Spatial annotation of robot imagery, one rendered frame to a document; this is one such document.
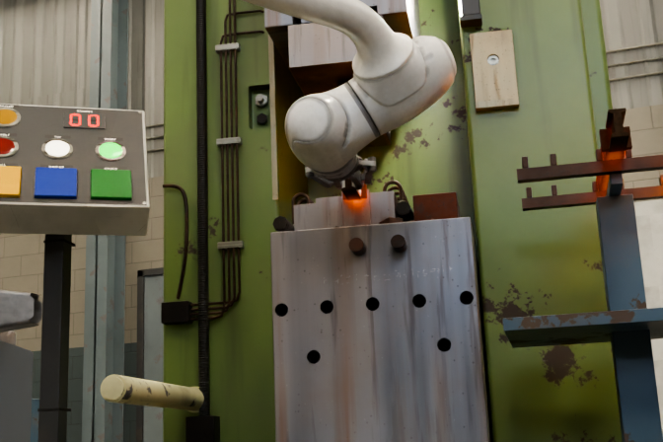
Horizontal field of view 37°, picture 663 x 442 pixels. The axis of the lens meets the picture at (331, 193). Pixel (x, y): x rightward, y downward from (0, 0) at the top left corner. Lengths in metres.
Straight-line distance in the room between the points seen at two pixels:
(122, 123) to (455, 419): 0.87
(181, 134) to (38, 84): 8.01
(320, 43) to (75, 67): 8.04
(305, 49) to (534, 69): 0.49
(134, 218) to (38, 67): 8.41
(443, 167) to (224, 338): 0.72
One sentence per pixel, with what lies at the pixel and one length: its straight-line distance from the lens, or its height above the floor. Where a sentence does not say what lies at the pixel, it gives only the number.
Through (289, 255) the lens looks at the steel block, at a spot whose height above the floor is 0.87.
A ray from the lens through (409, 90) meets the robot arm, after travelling 1.51.
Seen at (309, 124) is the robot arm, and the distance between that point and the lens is 1.48.
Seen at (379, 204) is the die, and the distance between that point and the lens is 1.91.
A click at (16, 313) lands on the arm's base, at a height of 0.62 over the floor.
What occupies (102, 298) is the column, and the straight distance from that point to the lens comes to 8.78.
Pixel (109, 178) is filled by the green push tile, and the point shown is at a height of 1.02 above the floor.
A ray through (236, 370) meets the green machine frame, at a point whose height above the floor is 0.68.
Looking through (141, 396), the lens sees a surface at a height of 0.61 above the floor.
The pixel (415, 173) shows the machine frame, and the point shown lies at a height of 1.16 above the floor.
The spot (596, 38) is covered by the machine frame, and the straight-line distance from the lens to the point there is 2.63.
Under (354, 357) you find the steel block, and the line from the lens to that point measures 1.81.
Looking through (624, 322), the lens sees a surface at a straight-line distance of 1.58.
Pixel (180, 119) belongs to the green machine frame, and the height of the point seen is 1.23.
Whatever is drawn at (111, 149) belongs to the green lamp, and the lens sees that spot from 1.95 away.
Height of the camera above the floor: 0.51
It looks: 15 degrees up
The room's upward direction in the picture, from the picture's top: 2 degrees counter-clockwise
